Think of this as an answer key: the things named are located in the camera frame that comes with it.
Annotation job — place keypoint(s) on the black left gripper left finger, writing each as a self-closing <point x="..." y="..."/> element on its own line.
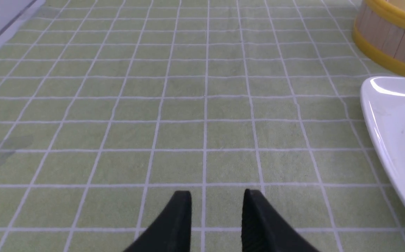
<point x="171" y="230"/>

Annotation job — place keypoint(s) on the white square plate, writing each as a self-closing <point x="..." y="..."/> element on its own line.
<point x="383" y="106"/>

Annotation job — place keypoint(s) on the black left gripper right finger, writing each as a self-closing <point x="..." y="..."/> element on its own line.
<point x="263" y="229"/>

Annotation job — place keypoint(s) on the bamboo steamer basket yellow rims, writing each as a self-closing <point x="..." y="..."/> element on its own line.
<point x="379" y="32"/>

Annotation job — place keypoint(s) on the green checkered tablecloth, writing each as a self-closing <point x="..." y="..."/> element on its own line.
<point x="109" y="106"/>

